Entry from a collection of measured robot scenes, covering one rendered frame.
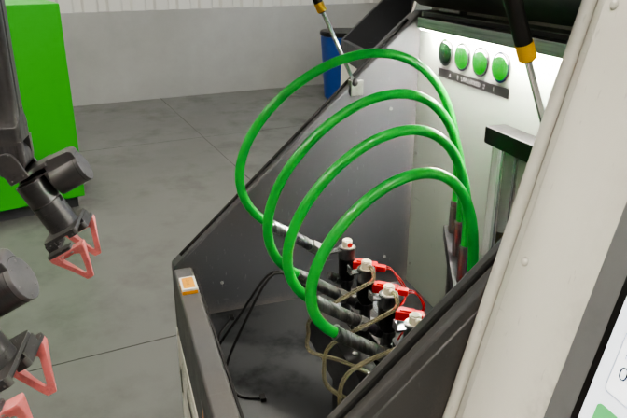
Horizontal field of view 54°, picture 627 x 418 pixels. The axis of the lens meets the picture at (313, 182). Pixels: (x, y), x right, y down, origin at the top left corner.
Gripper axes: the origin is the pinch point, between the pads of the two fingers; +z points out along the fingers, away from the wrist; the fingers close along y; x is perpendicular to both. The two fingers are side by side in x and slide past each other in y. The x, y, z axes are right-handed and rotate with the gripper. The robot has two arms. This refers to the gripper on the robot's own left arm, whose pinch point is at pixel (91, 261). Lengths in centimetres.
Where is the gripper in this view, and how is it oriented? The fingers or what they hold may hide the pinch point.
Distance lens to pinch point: 128.2
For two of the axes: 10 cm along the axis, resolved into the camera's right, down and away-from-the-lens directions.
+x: -8.8, 4.8, 0.1
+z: 4.5, 8.1, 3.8
